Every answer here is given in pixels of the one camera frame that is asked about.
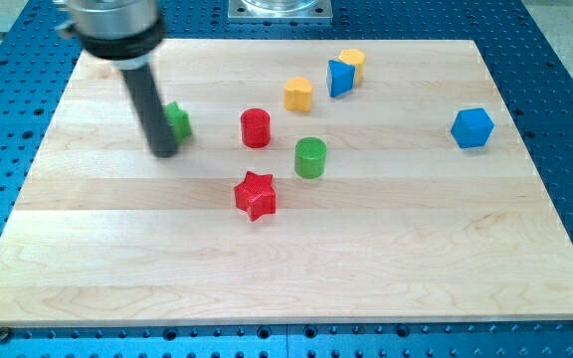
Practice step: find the blue triangle block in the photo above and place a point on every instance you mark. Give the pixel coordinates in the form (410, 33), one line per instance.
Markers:
(339, 78)

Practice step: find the wooden board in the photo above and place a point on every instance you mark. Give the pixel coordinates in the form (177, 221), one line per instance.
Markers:
(403, 225)

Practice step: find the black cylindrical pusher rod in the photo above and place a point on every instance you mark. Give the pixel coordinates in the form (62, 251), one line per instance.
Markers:
(146, 101)

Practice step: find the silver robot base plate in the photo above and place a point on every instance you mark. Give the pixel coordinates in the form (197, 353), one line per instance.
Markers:
(280, 11)

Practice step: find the green star block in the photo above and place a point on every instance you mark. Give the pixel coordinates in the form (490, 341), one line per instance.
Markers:
(178, 120)

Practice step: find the yellow heart block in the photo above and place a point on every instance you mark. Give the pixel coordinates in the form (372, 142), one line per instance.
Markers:
(298, 94)

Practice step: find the red cylinder block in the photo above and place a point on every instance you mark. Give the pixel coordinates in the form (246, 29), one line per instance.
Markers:
(255, 128)

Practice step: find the blue perforated metal table plate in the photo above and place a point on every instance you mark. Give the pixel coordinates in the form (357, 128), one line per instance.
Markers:
(35, 66)

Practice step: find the green cylinder block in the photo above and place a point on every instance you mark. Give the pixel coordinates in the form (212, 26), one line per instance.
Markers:
(309, 158)

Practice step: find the red star block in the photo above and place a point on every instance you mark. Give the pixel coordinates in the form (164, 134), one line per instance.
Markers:
(256, 195)

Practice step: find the yellow hexagon block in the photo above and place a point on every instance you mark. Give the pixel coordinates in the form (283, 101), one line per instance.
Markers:
(355, 58)

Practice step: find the blue cube block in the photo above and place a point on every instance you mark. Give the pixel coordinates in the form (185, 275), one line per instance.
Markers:
(472, 128)

